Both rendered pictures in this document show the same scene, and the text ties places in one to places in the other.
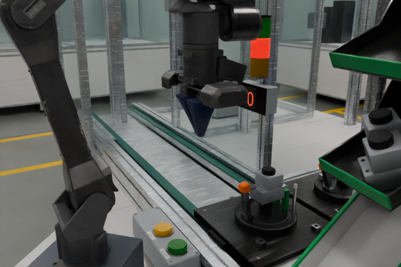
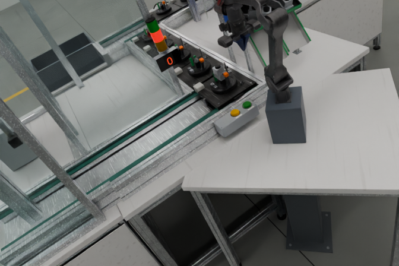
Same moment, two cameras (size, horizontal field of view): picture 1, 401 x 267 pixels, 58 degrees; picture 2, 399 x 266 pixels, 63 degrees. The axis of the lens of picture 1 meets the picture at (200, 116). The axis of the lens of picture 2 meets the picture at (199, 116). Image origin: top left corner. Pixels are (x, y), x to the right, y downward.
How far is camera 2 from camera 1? 1.47 m
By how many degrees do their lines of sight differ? 70
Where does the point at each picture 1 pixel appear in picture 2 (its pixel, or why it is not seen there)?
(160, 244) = (244, 111)
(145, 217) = (224, 123)
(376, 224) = (256, 40)
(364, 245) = (261, 46)
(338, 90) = not seen: outside the picture
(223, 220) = (226, 96)
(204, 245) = (241, 100)
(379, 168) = not seen: hidden behind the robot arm
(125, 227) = (207, 155)
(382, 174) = not seen: hidden behind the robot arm
